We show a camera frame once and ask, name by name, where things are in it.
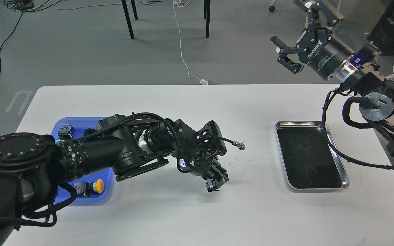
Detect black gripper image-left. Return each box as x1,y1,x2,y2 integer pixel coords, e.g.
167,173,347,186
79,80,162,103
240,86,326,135
190,161,229,192

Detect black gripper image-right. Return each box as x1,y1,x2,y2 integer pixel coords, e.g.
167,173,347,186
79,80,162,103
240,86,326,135
270,0,355,80

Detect black robot arm image-left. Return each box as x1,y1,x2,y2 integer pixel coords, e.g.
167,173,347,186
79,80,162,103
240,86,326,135
0,85,295,246

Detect silver metal tray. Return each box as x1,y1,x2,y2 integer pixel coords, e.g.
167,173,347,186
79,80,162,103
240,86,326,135
275,121,350,192

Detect blue plastic tray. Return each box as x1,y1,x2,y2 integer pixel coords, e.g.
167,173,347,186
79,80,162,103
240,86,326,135
52,117,115,206

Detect white office chair base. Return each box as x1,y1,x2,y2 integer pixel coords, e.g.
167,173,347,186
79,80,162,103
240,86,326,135
269,0,277,12

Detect black equipment case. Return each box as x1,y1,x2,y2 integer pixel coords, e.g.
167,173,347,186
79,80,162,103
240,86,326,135
367,0,394,56

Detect black table legs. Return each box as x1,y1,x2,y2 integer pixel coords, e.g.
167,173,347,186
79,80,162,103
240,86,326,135
120,0,211,40

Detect white cable on floor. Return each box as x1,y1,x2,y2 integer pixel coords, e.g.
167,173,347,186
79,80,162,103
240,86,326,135
53,0,208,85

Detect yellow push button switch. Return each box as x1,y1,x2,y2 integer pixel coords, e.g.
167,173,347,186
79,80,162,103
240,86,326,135
70,179,105,198

